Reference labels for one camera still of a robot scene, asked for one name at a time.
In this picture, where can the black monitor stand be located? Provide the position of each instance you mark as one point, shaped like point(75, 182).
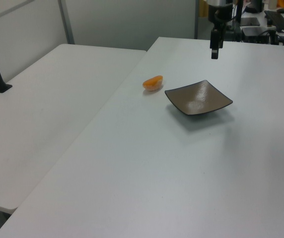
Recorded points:
point(254, 6)

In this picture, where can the thin black upright stand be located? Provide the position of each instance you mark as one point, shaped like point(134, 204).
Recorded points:
point(238, 19)

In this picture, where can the square brown ceramic plate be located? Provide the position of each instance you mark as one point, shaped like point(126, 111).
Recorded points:
point(197, 98)

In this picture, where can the orange bag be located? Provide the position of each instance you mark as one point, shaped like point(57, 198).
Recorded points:
point(282, 3)

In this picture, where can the black computer keyboard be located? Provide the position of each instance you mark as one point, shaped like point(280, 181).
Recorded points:
point(278, 19)

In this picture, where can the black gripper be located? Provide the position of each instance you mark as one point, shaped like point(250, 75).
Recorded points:
point(220, 13)

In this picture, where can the orange bread piece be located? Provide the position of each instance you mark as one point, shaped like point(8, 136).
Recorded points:
point(152, 83)

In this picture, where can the black computer mouse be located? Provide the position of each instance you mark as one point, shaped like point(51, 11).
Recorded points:
point(283, 10)

